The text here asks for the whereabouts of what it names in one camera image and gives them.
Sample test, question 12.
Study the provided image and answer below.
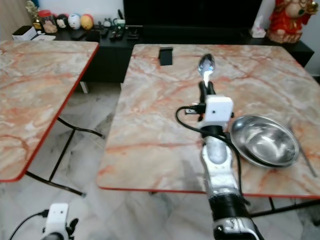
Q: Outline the red lidded jar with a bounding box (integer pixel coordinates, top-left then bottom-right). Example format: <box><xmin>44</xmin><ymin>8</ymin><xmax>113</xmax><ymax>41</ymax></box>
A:
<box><xmin>38</xmin><ymin>10</ymin><xmax>59</xmax><ymax>35</ymax></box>

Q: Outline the black television screen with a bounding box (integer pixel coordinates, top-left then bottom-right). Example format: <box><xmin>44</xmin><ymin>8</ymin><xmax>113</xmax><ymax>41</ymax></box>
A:
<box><xmin>123</xmin><ymin>0</ymin><xmax>264</xmax><ymax>29</ymax></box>

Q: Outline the red robed figurine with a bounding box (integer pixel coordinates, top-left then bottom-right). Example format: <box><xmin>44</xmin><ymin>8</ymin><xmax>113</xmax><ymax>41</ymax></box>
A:
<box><xmin>266</xmin><ymin>0</ymin><xmax>310</xmax><ymax>45</ymax></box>

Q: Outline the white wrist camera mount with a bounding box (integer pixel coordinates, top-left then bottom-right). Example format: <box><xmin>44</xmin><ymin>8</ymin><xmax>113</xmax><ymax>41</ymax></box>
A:
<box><xmin>43</xmin><ymin>202</ymin><xmax>70</xmax><ymax>236</ymax></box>
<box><xmin>202</xmin><ymin>96</ymin><xmax>235</xmax><ymax>127</ymax></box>

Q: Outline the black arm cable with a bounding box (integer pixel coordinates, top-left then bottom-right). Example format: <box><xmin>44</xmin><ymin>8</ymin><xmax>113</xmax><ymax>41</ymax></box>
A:
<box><xmin>175</xmin><ymin>104</ymin><xmax>207</xmax><ymax>137</ymax></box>
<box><xmin>8</xmin><ymin>209</ymin><xmax>50</xmax><ymax>240</ymax></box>

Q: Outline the white box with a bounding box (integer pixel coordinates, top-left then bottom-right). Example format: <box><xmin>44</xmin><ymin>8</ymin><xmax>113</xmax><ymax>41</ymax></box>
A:
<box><xmin>12</xmin><ymin>26</ymin><xmax>39</xmax><ymax>42</ymax></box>

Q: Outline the gold ornament figure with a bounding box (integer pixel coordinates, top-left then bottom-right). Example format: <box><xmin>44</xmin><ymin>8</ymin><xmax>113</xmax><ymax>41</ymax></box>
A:
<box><xmin>26</xmin><ymin>0</ymin><xmax>42</xmax><ymax>30</ymax></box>

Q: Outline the black round toy head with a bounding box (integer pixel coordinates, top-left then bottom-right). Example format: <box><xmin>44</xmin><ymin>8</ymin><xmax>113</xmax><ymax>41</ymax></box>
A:
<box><xmin>56</xmin><ymin>14</ymin><xmax>70</xmax><ymax>30</ymax></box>

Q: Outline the shiny steel spoon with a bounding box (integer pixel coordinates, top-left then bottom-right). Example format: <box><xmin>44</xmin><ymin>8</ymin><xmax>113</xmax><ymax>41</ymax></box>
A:
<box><xmin>198</xmin><ymin>53</ymin><xmax>216</xmax><ymax>87</ymax></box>

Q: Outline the white round toy head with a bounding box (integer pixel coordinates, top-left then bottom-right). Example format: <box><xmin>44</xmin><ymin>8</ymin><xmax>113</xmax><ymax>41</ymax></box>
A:
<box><xmin>68</xmin><ymin>13</ymin><xmax>82</xmax><ymax>30</ymax></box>

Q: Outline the small black stand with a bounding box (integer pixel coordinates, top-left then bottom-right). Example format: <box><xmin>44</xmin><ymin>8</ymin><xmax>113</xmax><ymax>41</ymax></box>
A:
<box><xmin>159</xmin><ymin>46</ymin><xmax>174</xmax><ymax>67</ymax></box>

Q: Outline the black remote control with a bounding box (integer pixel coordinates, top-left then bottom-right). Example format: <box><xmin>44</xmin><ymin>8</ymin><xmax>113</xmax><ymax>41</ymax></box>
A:
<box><xmin>110</xmin><ymin>28</ymin><xmax>126</xmax><ymax>41</ymax></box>

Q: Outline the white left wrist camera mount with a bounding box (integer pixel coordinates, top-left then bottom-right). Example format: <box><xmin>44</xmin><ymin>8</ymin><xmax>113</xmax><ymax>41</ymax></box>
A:
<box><xmin>43</xmin><ymin>202</ymin><xmax>70</xmax><ymax>236</ymax></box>

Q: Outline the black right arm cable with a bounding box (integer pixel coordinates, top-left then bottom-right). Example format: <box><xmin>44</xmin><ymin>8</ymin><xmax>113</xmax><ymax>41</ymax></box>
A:
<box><xmin>175</xmin><ymin>104</ymin><xmax>207</xmax><ymax>137</ymax></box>

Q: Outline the black low tv cabinet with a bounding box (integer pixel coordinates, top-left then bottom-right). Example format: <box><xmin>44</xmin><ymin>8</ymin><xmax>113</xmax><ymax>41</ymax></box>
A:
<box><xmin>25</xmin><ymin>26</ymin><xmax>316</xmax><ymax>85</ymax></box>

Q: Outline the small white pink ornament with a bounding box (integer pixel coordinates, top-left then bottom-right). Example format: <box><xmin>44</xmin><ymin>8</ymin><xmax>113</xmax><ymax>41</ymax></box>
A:
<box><xmin>251</xmin><ymin>26</ymin><xmax>267</xmax><ymax>39</ymax></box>

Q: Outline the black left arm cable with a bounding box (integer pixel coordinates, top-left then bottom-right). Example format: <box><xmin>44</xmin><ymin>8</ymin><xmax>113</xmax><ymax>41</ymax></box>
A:
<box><xmin>8</xmin><ymin>209</ymin><xmax>50</xmax><ymax>240</ymax></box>

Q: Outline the black folding table frame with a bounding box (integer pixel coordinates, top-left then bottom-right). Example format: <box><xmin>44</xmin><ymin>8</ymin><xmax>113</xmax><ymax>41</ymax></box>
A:
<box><xmin>25</xmin><ymin>117</ymin><xmax>105</xmax><ymax>196</ymax></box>
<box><xmin>250</xmin><ymin>197</ymin><xmax>320</xmax><ymax>219</ymax></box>

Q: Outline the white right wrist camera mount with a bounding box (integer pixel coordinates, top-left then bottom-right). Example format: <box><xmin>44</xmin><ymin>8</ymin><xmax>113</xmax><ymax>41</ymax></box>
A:
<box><xmin>202</xmin><ymin>96</ymin><xmax>235</xmax><ymax>127</ymax></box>

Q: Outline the round stainless steel bowl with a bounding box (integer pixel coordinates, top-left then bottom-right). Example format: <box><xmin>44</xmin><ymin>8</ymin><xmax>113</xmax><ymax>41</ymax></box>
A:
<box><xmin>230</xmin><ymin>115</ymin><xmax>301</xmax><ymax>169</ymax></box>

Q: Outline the yellow round toy head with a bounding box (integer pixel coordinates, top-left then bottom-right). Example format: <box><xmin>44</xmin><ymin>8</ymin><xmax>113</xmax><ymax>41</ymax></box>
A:
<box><xmin>80</xmin><ymin>14</ymin><xmax>95</xmax><ymax>31</ymax></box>

